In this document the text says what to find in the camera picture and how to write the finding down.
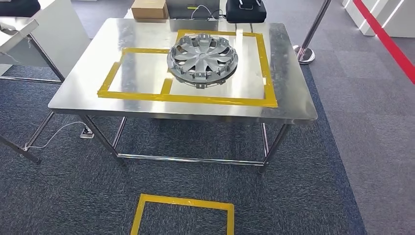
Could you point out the grey plastic wheel hubcap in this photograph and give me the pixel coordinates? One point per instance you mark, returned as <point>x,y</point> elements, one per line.
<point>202,56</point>

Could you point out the stainless steel workbench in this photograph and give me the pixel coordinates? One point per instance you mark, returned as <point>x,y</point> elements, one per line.
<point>81,97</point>

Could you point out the yellow tape outline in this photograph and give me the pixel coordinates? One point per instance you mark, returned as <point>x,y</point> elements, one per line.
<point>194,99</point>

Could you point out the yellow floor tape square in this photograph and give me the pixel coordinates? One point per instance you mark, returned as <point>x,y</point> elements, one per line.
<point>181,201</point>

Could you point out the grey equipment box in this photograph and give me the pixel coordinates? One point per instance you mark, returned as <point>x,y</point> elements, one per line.
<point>181,13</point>

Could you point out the black carrying case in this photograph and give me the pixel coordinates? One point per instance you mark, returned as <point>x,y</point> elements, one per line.
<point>246,14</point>

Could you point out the white floor power socket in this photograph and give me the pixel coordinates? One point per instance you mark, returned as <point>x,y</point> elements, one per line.
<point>87,133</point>

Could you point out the brown cardboard box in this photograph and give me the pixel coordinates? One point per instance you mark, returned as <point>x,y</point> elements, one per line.
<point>149,9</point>

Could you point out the white table with metal legs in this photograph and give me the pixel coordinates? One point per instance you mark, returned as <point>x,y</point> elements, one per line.
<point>58,39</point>

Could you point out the red barrier belt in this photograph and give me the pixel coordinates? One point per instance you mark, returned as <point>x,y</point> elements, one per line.
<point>389,45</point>

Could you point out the chrome stanchion post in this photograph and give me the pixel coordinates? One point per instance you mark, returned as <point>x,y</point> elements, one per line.
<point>304,55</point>

